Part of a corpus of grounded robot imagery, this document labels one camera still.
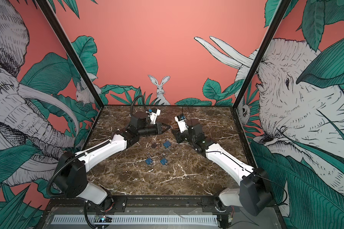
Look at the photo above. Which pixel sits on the black corner post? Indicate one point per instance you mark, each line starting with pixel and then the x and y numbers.
pixel 277 18
pixel 64 40

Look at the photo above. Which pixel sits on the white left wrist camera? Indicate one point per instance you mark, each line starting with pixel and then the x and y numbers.
pixel 154 113

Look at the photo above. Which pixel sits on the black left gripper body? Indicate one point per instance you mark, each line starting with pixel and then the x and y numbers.
pixel 151 130

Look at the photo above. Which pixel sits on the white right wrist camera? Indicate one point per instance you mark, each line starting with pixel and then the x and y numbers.
pixel 181 122

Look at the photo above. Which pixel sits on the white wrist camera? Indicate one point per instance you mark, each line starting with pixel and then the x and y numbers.
pixel 154 113
pixel 181 122

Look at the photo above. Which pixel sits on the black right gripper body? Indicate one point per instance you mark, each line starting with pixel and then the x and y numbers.
pixel 183 137

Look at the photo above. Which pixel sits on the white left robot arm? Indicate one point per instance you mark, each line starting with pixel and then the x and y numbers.
pixel 70 177

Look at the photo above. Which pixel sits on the large blue padlock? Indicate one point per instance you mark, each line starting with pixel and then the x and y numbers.
pixel 167 144

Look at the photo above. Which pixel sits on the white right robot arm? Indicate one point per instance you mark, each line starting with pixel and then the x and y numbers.
pixel 255 191

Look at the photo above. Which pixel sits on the black right corner post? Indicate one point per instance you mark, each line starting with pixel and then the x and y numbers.
pixel 277 18

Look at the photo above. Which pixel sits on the small circuit board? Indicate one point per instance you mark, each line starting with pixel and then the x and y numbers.
pixel 103 219

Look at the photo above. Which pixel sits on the black front mounting rail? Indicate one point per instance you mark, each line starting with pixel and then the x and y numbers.
pixel 119 203

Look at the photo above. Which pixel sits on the black left corner post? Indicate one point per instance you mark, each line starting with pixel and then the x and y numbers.
pixel 64 40

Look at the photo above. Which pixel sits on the white perforated strip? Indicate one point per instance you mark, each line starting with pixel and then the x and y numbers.
pixel 206 220

